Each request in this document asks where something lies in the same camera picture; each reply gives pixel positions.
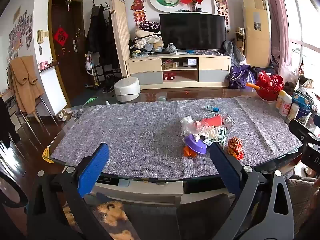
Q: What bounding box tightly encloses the beige standing air conditioner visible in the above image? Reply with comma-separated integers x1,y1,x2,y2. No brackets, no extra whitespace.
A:
243,0,271,68

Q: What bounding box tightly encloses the purple plastic bowl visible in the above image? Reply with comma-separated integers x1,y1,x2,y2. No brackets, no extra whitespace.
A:
184,134,207,154

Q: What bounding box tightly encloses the purple bag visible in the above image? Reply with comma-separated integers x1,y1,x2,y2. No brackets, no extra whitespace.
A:
227,64,255,89

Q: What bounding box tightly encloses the brown coat on chair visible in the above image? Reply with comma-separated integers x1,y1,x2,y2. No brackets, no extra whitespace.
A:
9,55,44,114

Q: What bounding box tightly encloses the blue capped small bottle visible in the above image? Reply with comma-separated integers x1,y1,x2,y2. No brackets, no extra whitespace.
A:
205,106,219,112

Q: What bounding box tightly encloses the orange paper piece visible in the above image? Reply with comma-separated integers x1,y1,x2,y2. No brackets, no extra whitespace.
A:
183,146,197,158

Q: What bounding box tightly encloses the red pink tube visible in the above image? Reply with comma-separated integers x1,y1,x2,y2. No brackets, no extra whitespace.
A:
195,115,222,127

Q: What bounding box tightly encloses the beige TV cabinet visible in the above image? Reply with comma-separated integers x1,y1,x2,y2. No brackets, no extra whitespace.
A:
126,53,231,90

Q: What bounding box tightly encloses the pile of clothes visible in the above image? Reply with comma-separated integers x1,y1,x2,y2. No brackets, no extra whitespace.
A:
129,21,164,57

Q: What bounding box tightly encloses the dark wooden door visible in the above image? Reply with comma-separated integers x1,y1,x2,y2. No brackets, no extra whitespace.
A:
48,0,91,106

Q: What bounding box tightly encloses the black television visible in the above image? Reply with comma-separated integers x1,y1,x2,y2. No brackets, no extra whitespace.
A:
159,12,226,49

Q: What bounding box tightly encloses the white round stool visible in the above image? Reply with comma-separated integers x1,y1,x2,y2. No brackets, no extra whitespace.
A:
114,77,140,102

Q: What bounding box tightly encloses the white tissue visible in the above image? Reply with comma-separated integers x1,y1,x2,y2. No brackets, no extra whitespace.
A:
180,116,196,137

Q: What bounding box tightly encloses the grey woven table cloth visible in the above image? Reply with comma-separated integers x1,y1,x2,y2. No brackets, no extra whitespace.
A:
52,96,300,179

